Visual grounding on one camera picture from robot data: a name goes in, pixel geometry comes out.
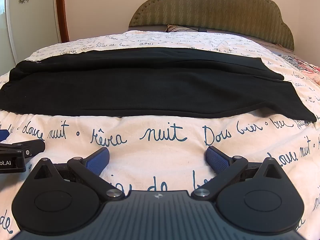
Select floral bed sheet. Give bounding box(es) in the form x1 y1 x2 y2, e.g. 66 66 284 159
257 41 320 87

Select brown wooden door frame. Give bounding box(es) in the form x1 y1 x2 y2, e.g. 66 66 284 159
54 0 70 43

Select patterned pillow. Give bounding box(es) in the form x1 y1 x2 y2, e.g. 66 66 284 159
166 24 208 33

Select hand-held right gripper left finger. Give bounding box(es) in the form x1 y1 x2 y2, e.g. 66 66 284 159
34 147 125 201

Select white flower-print wardrobe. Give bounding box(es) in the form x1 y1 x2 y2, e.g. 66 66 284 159
0 0 62 65

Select black pants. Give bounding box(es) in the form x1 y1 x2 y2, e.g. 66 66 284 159
0 47 317 123

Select bed with white patterned sheet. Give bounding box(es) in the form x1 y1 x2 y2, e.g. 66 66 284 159
0 30 320 240

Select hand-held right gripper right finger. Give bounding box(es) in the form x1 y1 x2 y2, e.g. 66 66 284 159
190 145 285 201

